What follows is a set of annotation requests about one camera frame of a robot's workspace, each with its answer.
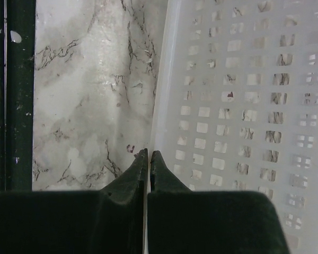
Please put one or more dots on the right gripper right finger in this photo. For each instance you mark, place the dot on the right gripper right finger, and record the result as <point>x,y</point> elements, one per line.
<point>183,221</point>

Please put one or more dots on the white perforated plastic basket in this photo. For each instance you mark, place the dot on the white perforated plastic basket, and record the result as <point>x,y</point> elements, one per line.
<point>236,104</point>

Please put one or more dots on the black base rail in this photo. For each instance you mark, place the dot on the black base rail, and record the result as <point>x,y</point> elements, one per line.
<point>17,41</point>

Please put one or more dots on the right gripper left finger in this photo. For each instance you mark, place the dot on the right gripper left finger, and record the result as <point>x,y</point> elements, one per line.
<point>110,220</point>

